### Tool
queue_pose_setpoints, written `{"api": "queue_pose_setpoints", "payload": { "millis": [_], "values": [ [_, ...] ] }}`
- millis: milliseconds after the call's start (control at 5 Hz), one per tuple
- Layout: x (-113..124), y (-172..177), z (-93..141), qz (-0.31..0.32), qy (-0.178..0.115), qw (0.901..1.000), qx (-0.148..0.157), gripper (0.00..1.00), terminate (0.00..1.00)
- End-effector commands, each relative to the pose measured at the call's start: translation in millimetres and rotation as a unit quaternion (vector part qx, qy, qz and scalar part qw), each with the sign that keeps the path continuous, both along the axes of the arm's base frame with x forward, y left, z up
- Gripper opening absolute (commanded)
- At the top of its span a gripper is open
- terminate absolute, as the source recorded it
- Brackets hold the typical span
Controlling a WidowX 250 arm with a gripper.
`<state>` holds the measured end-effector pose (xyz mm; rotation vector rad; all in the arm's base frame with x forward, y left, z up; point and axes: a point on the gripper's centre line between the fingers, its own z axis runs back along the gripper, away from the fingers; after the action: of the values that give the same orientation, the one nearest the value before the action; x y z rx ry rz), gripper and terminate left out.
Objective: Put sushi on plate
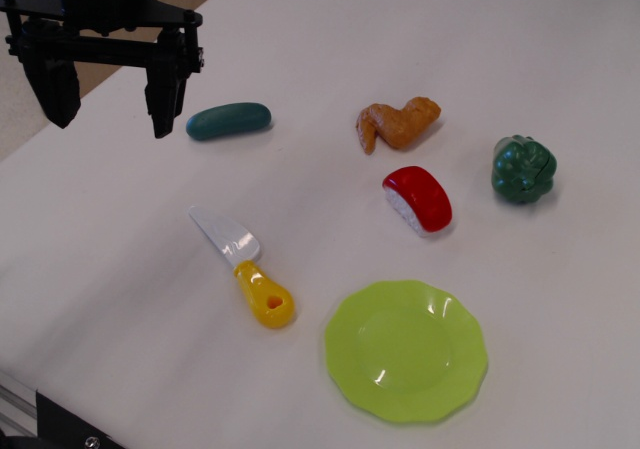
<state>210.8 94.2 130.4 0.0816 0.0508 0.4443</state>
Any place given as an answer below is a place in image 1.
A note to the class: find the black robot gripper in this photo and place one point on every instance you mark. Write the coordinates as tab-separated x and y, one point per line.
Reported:
55	81

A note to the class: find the red and white toy sushi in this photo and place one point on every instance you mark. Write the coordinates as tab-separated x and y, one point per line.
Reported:
419	198

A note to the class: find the lime green plastic plate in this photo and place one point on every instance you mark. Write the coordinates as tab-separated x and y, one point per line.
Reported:
405	351

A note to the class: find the teal toy cucumber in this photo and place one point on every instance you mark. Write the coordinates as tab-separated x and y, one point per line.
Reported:
228	119

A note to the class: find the brown toy chicken wing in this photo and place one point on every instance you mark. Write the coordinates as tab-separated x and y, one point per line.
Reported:
399	128

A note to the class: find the green toy bell pepper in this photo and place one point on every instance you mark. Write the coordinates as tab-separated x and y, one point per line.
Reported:
523	169

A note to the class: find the toy knife yellow handle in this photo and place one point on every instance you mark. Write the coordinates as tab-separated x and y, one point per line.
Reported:
271	304

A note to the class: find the black metal corner bracket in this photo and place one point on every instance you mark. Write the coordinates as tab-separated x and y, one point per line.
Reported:
64	429

